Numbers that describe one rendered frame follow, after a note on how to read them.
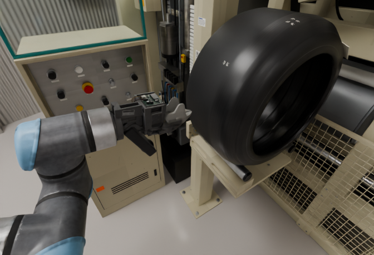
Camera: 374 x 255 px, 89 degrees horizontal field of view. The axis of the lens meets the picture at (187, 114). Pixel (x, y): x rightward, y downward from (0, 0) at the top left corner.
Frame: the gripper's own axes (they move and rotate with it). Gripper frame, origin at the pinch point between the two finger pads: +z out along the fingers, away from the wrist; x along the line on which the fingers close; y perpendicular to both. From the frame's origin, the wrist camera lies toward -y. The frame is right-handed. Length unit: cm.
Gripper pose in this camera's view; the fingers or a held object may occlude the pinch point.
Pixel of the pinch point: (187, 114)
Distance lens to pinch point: 53.8
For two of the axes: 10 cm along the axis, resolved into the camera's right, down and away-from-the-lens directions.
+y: 1.0, -8.3, -5.4
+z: 8.5, -2.1, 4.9
